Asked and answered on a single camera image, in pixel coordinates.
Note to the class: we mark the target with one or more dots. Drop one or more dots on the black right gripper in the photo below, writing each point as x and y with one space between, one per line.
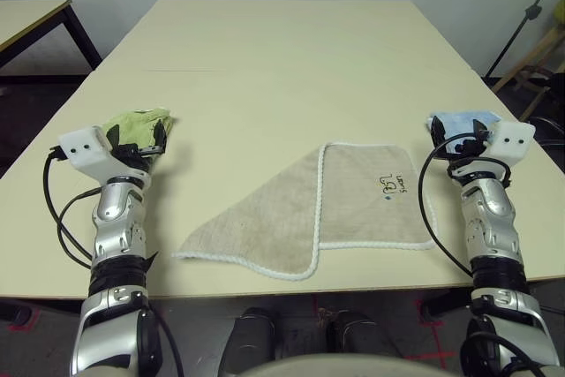
468 147

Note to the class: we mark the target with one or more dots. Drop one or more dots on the folded blue towel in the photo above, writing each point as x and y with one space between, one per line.
459 123

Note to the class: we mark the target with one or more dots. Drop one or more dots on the green stool cushion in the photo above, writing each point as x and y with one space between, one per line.
559 12

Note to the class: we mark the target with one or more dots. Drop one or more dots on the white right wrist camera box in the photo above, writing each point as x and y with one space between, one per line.
512 140

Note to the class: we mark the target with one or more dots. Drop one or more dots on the beige side table black frame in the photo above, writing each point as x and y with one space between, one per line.
31 19

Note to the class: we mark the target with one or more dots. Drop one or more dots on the beige towel with white trim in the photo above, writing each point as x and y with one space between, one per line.
287 218

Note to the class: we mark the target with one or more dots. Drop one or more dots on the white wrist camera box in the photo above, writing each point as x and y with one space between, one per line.
86 149
512 140

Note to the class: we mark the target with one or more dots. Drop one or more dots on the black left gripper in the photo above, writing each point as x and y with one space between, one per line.
132 151

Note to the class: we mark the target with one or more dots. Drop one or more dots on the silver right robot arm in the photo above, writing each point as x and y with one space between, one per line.
490 218

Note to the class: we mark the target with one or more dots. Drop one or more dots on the black tripod stand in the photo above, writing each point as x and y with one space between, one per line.
532 10

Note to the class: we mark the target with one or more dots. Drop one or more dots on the folded green towel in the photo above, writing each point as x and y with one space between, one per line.
132 127

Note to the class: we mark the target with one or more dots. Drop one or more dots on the grey robot torso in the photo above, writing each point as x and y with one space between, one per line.
335 368

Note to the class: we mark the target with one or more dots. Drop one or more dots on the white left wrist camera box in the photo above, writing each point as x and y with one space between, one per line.
86 149

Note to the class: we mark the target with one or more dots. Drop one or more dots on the black table foot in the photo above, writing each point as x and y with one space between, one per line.
15 313
441 304

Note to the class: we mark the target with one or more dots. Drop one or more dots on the dark grey robot right leg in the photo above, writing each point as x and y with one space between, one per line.
357 333

